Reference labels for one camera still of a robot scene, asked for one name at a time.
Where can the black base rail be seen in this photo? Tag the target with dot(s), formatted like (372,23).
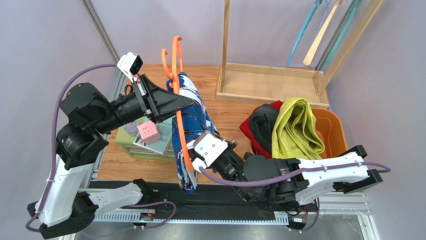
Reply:
(220,205)

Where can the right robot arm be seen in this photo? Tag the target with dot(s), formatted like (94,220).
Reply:
(278,184)

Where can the orange plastic basket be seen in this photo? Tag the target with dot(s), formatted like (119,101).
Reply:
(328,127)

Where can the red trousers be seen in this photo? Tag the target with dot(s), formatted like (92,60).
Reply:
(244,127)

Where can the wooden clothes rack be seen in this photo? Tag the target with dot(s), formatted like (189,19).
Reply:
(260,84)

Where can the pink cube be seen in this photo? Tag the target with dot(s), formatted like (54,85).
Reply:
(148,132)

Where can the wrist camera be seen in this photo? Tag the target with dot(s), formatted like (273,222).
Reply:
(207,148)
(130,64)

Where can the teal book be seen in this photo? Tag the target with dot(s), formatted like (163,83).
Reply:
(161,146)

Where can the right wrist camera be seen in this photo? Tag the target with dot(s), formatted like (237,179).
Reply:
(207,148)

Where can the green box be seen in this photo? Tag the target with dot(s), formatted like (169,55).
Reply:
(125,141)

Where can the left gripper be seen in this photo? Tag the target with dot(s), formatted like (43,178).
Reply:
(156,103)

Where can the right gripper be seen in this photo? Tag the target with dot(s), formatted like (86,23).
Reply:
(223,160)

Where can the light blue hanger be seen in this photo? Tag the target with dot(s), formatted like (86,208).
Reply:
(303,28)

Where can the teal hanger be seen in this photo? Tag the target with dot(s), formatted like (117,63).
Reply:
(346,23)

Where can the blue patterned trousers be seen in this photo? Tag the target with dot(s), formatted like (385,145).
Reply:
(195,120)

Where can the yellow-green trousers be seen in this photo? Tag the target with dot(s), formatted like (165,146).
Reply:
(294,134)

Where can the beige hanger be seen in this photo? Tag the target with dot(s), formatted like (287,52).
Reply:
(315,45)

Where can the orange hanger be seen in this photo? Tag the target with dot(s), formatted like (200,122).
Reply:
(180,102)

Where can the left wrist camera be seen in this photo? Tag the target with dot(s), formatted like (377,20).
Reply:
(130,64)

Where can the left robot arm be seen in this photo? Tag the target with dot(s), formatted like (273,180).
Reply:
(64,209)

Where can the aluminium frame post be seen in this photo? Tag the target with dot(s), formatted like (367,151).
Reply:
(100,28)

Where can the blue wire hanger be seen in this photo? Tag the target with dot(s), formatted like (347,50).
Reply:
(326,5)

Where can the black trousers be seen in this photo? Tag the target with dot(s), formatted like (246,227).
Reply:
(261,125)

